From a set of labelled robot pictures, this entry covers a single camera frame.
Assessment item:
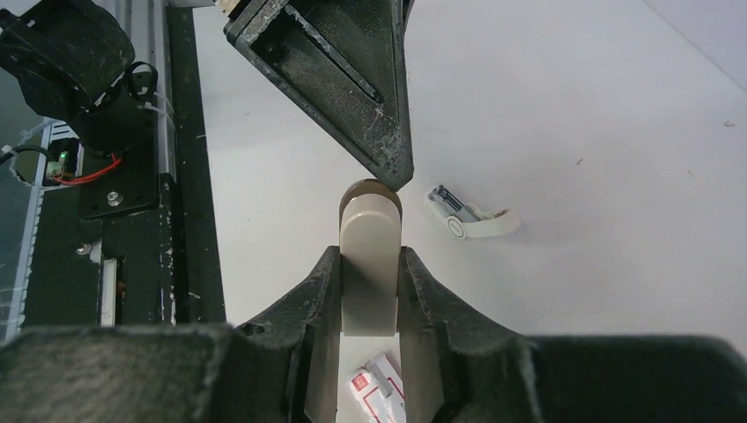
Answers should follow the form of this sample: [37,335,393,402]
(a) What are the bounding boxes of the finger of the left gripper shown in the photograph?
[224,0,414,191]

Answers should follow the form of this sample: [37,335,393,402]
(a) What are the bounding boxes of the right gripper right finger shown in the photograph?
[398,247,746,422]

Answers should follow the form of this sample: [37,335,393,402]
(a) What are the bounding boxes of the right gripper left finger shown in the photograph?
[1,247,342,422]

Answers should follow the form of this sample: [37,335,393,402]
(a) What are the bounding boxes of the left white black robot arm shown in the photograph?
[1,1,414,191]

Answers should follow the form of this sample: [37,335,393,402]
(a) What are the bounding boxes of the left green circuit board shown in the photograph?
[45,151,78,181]

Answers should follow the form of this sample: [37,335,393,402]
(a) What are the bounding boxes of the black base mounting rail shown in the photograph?
[1,1,226,334]

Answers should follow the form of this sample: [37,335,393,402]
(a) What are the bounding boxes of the white slotted cable duct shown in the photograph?
[1,118,53,344]

